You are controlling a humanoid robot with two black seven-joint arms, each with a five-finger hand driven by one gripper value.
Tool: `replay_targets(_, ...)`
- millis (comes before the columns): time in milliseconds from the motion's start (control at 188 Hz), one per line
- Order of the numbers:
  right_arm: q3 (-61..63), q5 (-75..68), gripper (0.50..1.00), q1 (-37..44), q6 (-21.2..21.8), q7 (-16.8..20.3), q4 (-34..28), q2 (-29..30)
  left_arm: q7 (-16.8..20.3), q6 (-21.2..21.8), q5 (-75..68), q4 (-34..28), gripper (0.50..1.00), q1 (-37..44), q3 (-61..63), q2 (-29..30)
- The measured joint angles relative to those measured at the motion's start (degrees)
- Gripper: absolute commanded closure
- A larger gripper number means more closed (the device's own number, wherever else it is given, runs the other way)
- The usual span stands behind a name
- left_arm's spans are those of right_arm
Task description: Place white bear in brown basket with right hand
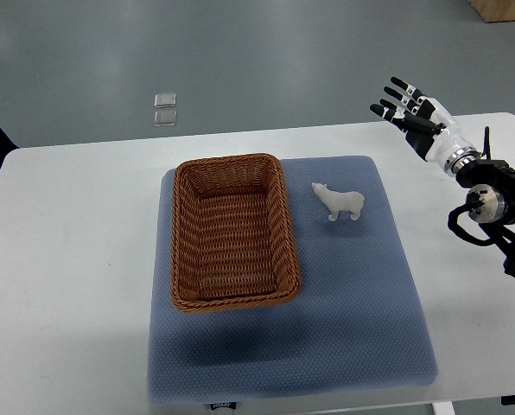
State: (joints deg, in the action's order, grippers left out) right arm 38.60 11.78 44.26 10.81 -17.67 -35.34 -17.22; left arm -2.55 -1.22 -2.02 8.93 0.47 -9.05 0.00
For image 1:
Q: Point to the brown wicker basket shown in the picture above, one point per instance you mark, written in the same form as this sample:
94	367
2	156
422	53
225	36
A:
232	242

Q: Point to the white bear figurine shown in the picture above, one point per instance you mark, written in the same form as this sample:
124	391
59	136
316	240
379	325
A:
336	202

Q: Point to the black label under mat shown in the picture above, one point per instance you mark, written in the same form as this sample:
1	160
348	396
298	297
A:
223	405

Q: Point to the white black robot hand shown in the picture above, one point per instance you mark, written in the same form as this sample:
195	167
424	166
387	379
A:
429	129

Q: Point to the wooden box corner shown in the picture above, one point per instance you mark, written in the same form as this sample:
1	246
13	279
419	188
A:
492	11

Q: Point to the blue textured mat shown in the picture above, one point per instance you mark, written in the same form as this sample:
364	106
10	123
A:
357	322

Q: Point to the upper floor socket plate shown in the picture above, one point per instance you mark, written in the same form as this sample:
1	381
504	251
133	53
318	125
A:
165	100

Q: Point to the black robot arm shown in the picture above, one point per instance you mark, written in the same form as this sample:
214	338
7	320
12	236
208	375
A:
487	216

